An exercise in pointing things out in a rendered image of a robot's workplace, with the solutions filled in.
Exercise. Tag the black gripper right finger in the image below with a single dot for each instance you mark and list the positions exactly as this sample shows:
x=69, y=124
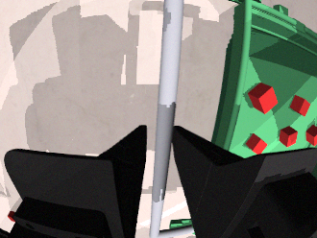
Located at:
x=219, y=186

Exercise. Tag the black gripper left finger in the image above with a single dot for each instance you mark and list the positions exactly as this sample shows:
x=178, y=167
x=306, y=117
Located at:
x=110, y=182

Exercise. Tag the small red block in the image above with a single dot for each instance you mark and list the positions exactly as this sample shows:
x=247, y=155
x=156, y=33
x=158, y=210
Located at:
x=300, y=105
x=10, y=215
x=288, y=136
x=256, y=144
x=263, y=97
x=311, y=135

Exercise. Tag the green plastic tray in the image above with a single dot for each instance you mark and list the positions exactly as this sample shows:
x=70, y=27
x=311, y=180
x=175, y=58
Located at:
x=270, y=47

